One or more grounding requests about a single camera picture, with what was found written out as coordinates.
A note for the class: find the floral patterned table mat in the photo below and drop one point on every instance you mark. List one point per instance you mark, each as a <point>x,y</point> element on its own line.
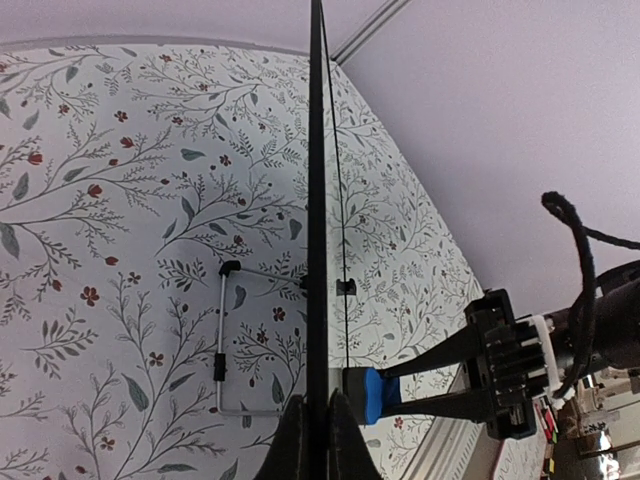
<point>129,175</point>

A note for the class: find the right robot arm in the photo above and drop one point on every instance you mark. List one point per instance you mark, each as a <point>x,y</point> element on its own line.
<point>600,328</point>

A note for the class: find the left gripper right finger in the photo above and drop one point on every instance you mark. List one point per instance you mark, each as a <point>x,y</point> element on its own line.
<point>348,455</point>

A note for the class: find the blue whiteboard eraser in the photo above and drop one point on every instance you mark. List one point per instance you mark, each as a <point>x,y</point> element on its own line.
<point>369,393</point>

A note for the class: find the metal wire whiteboard stand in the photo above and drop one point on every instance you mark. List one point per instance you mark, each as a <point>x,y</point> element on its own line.
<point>264,343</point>

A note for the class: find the background whiteboard with writing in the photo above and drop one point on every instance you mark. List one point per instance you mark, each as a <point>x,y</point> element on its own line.
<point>521,459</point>

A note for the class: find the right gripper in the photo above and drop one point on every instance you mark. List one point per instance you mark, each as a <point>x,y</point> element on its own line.
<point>508,369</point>

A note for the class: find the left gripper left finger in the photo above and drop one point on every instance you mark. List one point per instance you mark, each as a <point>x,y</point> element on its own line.
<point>286,457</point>

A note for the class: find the white whiteboard black frame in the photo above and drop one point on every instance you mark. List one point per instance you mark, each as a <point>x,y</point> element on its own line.
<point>322,381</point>

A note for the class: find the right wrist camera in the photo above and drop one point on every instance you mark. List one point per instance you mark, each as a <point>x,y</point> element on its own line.
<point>544,329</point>

